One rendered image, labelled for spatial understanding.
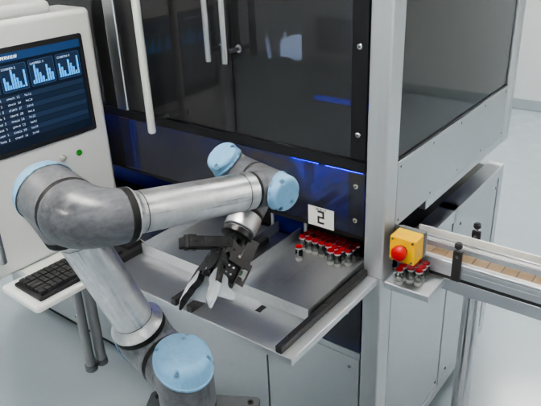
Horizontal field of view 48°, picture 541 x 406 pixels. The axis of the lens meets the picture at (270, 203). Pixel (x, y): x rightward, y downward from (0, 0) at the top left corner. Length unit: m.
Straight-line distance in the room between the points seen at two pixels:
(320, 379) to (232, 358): 0.39
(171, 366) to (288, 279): 0.57
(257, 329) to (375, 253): 0.39
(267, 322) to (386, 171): 0.48
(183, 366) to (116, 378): 1.61
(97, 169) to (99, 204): 1.15
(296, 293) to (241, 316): 0.17
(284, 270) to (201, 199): 0.69
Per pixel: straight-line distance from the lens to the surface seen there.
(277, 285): 1.68
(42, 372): 2.98
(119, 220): 1.02
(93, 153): 2.14
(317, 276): 1.71
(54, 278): 1.97
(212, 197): 1.11
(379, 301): 1.75
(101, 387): 2.82
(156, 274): 1.78
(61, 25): 2.02
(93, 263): 1.19
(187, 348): 1.27
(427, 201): 1.86
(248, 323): 1.55
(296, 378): 2.12
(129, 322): 1.29
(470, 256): 1.71
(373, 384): 1.93
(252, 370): 2.25
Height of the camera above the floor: 1.80
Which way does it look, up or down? 26 degrees down
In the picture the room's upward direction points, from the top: 2 degrees counter-clockwise
